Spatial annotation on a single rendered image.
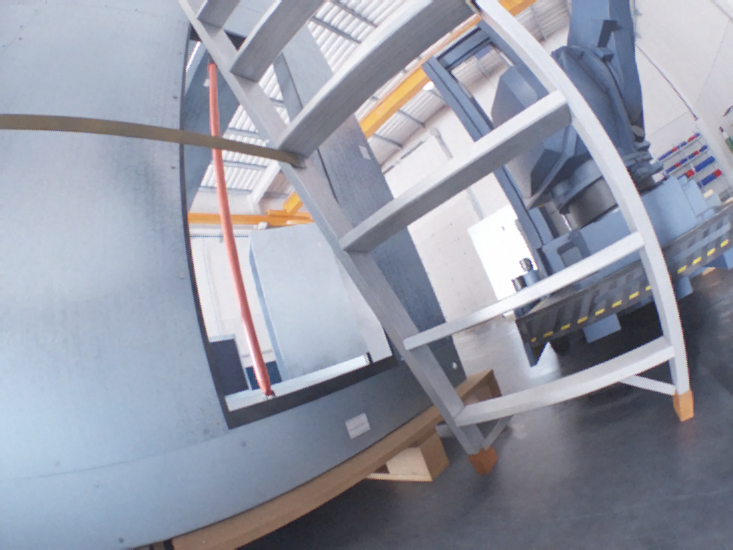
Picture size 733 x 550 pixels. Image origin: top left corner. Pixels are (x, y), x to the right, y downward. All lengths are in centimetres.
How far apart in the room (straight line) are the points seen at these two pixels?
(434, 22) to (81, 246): 80
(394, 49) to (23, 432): 93
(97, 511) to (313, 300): 485
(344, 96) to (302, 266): 493
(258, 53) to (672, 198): 109
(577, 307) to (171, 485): 99
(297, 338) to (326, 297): 89
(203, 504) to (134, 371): 30
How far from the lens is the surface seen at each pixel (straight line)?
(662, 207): 100
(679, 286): 91
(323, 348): 506
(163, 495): 70
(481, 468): 86
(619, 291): 84
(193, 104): 337
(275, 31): 69
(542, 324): 85
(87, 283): 74
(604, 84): 107
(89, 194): 86
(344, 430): 85
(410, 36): 52
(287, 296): 514
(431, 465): 94
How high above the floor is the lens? 42
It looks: 14 degrees up
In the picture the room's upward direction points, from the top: 20 degrees counter-clockwise
